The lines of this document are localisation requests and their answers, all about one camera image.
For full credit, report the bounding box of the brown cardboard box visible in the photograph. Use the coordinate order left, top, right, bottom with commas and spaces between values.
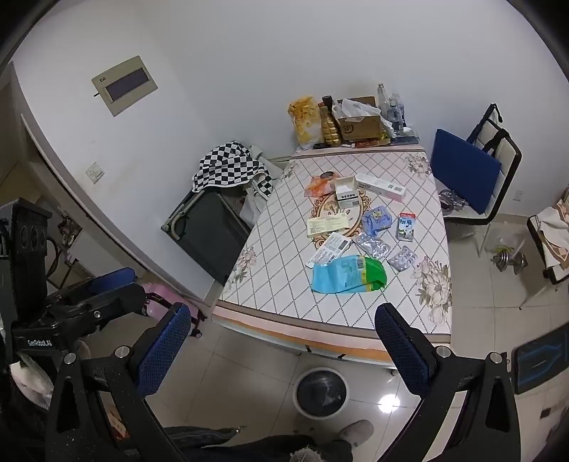
333, 177, 362, 206
333, 97, 385, 143

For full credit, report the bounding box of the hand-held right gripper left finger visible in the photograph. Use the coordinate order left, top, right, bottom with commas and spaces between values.
44, 303, 192, 462

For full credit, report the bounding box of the table with patterned cloth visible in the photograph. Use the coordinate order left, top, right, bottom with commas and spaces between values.
212, 149, 453, 356

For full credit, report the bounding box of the beige wall electrical panel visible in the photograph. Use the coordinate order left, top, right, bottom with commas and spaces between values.
91, 55, 159, 117

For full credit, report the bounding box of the person's dark trouser leg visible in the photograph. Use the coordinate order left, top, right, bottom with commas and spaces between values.
164, 424, 354, 462

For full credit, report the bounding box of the plastic water bottle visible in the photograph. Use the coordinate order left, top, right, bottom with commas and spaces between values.
388, 93, 406, 131

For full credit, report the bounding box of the grey coiled cable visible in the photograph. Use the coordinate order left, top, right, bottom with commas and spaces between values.
438, 189, 467, 210

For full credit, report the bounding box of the small silver blister pack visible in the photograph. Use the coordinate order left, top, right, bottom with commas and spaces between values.
387, 246, 418, 272

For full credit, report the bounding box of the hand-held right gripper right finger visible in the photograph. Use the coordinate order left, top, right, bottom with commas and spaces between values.
376, 304, 521, 462

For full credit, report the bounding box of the yellow snack bag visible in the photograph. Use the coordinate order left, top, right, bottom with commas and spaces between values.
288, 98, 321, 149

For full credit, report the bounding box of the white plastic bag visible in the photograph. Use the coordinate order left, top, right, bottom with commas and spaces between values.
333, 98, 383, 123

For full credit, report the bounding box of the beige cloth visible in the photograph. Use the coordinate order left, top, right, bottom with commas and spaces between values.
536, 189, 569, 269

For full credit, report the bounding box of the black framed chair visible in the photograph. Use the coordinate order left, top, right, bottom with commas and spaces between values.
527, 187, 569, 285

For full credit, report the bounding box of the small wall picture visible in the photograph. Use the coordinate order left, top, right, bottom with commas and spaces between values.
60, 215, 83, 245

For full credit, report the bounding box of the golden bottle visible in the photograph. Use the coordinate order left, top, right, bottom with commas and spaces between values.
319, 104, 343, 146

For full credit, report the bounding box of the metal dumbbell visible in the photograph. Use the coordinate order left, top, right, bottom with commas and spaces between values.
491, 251, 529, 276

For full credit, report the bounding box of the small milk carton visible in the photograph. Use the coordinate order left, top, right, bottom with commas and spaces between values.
397, 212, 417, 242

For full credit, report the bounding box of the white trash bin black liner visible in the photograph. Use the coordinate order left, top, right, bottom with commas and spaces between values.
294, 368, 348, 419

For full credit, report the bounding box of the black white checkered cloth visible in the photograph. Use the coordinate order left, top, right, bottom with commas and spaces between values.
192, 141, 276, 194

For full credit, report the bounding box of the orange white wrapper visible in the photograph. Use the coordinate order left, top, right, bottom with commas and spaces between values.
304, 171, 339, 197

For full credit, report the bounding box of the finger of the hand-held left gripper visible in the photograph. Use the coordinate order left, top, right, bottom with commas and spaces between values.
73, 284, 145, 321
84, 267, 137, 295

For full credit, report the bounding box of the blue patterned packet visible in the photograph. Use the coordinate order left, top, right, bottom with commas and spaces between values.
361, 206, 393, 235

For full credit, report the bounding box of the white printed foil strip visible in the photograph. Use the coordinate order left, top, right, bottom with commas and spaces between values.
306, 233, 352, 268

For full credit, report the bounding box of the cream chair black frame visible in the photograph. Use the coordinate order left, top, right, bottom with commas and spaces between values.
438, 104, 523, 258

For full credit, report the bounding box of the grey slipper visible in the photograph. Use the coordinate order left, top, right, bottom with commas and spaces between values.
342, 420, 375, 449

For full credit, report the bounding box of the large silver blister pack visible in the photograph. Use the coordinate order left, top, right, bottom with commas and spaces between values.
353, 235, 391, 259

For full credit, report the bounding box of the black blue floor mat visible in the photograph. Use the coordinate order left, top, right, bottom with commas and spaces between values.
511, 322, 569, 396

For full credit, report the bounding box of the long white box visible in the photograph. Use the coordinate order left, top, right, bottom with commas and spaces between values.
355, 174, 407, 199

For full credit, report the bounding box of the pink plastic container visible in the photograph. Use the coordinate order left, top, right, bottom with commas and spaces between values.
142, 284, 207, 338

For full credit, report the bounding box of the blue green plastic bag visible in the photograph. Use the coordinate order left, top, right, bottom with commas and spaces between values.
311, 255, 387, 294

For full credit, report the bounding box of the pale yellow paper leaflet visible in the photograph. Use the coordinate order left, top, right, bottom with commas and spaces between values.
308, 214, 352, 238

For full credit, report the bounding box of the blue flat board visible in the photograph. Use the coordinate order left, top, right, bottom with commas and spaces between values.
430, 129, 503, 215

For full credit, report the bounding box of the person's left forearm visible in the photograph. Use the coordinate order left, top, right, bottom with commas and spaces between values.
8, 355, 55, 412

